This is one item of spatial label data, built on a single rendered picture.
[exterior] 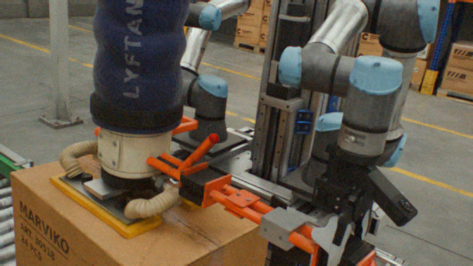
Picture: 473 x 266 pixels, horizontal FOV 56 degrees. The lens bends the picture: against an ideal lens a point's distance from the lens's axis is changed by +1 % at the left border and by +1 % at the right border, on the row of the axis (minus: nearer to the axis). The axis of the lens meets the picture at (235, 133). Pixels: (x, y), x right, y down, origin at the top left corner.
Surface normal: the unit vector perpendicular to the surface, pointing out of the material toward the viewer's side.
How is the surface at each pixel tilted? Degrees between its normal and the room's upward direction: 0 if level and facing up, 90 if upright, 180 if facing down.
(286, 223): 1
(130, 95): 87
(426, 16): 86
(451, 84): 93
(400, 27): 113
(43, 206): 89
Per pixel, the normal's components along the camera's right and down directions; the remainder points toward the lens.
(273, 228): -0.65, 0.19
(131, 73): 0.24, 0.18
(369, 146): 0.01, 0.34
